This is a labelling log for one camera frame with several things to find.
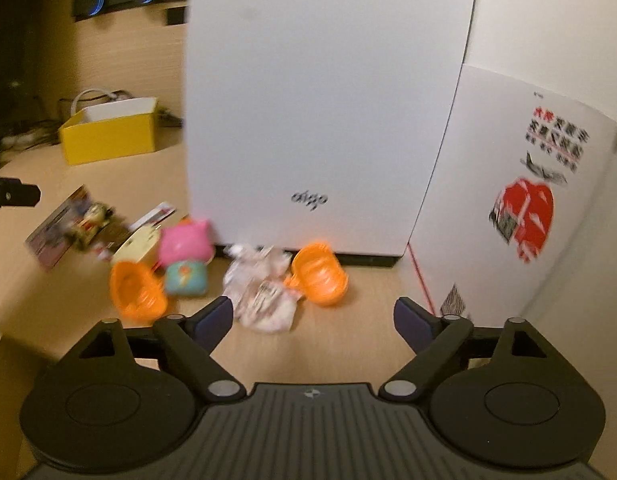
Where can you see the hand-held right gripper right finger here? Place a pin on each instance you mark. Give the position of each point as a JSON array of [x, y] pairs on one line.
[[411, 320]]

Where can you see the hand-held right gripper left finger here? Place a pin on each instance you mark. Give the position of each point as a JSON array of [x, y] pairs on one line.
[[216, 320]]

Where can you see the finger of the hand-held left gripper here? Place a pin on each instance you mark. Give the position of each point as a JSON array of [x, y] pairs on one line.
[[13, 194]]

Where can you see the white wrapper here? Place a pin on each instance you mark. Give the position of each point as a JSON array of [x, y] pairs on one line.
[[261, 295]]

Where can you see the small teal box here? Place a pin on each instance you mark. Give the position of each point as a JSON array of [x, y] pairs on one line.
[[186, 277]]

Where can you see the colourful printed card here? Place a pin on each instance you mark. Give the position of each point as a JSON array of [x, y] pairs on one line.
[[51, 240]]

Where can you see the pink cat toy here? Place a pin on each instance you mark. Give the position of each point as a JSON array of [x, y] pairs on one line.
[[186, 242]]

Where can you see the small yellow toy car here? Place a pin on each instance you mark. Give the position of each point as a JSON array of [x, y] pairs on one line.
[[92, 225]]

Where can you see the orange capsule half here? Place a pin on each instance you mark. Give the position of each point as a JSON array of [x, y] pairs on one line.
[[318, 275], [136, 290]]

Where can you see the white red card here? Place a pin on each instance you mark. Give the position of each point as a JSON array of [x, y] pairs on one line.
[[153, 217]]

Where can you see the yellow box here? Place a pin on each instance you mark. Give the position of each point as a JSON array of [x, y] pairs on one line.
[[108, 137]]

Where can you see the dark screen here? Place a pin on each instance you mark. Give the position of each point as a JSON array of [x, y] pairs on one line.
[[13, 60]]

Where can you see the white poster with red print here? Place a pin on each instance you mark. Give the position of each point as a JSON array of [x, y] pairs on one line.
[[513, 150]]

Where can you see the white computer case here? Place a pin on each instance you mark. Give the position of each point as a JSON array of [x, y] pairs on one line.
[[313, 85]]

